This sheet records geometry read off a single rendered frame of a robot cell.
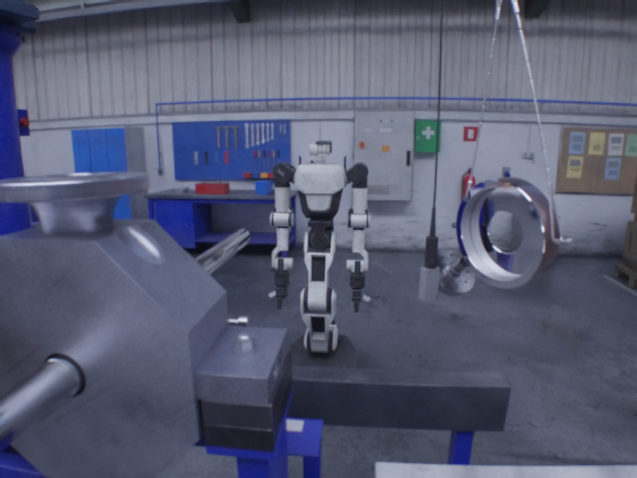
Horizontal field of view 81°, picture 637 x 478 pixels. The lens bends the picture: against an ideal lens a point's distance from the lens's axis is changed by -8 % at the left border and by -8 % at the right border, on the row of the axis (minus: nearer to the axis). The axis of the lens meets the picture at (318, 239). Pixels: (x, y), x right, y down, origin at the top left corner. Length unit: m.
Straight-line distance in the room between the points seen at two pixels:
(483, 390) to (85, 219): 0.98
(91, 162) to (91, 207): 5.92
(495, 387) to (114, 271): 0.92
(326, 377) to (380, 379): 0.14
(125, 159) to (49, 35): 2.61
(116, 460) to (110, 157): 5.77
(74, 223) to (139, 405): 0.32
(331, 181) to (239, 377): 1.65
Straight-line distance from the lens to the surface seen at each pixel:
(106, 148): 6.47
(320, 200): 2.22
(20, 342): 0.85
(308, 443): 1.02
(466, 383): 1.14
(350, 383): 1.10
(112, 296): 0.69
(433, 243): 1.50
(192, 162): 6.32
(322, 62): 5.96
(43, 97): 7.89
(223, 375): 0.68
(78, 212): 0.74
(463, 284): 1.66
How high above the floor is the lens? 1.46
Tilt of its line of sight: 13 degrees down
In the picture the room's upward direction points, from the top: straight up
